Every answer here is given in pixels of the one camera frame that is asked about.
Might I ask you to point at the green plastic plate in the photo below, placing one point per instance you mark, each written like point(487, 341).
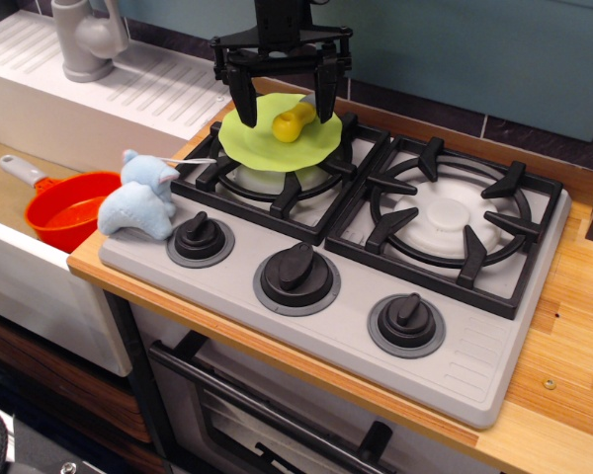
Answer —
point(259, 149)

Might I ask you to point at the yellow handled toy knife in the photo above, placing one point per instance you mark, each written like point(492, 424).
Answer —
point(288, 125)

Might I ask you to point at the white toy sink unit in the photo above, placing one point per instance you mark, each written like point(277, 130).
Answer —
point(153, 101)

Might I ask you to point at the black burner grate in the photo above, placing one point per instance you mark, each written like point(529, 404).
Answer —
point(475, 231)
point(302, 204)

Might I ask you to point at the grey toy stove top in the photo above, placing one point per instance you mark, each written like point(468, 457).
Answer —
point(466, 378)

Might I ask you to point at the light blue plush animal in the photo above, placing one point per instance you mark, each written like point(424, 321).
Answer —
point(143, 201)

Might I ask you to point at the black middle stove knob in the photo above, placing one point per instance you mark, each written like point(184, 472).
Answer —
point(297, 282)

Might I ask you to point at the black right stove knob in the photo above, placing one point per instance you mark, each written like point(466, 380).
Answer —
point(407, 326)

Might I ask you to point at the toy oven door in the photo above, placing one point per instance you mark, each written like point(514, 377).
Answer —
point(180, 360)

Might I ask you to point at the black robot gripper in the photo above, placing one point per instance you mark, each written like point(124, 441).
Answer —
point(285, 40)

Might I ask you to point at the black stove knob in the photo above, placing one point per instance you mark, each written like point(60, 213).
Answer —
point(200, 242)
point(297, 282)
point(407, 326)

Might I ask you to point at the teal box on wall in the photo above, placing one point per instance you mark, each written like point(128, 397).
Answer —
point(530, 62)

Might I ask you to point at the orange pot grey handle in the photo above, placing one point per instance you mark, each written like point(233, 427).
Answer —
point(64, 212)

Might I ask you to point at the black right burner grate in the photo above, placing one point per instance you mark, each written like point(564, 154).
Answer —
point(475, 231)

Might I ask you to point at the black left burner grate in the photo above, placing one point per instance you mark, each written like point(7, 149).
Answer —
point(302, 204)

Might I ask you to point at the grey toy faucet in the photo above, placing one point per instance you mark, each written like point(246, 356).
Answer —
point(88, 44)

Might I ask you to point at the black left stove knob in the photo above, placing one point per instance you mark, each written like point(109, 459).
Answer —
point(200, 242)

